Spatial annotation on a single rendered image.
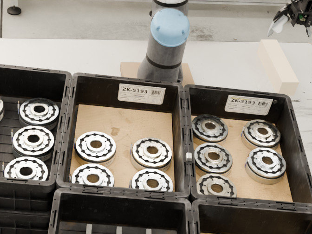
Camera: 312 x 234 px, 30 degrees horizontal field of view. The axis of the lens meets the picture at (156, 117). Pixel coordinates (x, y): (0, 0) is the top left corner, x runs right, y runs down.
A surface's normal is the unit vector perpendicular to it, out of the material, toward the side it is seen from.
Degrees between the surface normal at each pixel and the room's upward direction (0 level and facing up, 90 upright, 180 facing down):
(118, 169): 0
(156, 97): 90
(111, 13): 0
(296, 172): 90
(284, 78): 0
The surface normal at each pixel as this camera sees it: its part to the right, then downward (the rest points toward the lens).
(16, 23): 0.15, -0.73
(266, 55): -0.97, 0.01
